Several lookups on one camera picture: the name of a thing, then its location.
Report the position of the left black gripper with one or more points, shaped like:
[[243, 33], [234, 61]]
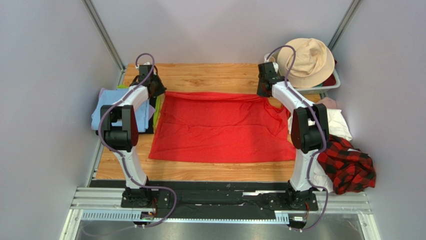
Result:
[[161, 89]]

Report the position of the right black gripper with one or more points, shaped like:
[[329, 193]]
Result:
[[263, 88]]

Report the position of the red t-shirt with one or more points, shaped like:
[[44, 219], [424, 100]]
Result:
[[214, 127]]

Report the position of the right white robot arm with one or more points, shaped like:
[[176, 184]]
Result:
[[309, 130]]

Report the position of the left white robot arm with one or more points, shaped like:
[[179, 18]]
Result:
[[118, 131]]

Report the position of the folded black garment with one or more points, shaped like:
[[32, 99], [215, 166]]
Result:
[[143, 128]]

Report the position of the folded lime green shorts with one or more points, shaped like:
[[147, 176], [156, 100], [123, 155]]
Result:
[[157, 108]]

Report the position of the white perforated plastic basket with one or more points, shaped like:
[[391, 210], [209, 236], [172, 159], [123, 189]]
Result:
[[318, 89]]

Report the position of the beige bucket hat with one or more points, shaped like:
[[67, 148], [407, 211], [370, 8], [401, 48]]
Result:
[[307, 62]]

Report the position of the pink garment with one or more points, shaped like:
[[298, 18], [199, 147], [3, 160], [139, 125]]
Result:
[[328, 102]]

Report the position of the dark red garment in basket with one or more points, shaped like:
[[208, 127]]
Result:
[[330, 81]]

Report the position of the white crumpled shirt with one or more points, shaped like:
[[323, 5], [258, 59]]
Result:
[[337, 127]]

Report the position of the red black plaid shirt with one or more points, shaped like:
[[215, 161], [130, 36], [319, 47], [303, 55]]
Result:
[[348, 168]]

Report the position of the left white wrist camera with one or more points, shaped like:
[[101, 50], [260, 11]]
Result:
[[143, 64]]

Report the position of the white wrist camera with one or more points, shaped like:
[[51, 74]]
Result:
[[270, 59], [143, 64]]

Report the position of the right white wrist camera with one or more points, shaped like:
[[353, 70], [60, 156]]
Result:
[[270, 59]]

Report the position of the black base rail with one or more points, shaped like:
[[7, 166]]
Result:
[[218, 200]]

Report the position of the aluminium frame rail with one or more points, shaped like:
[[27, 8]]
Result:
[[95, 204]]

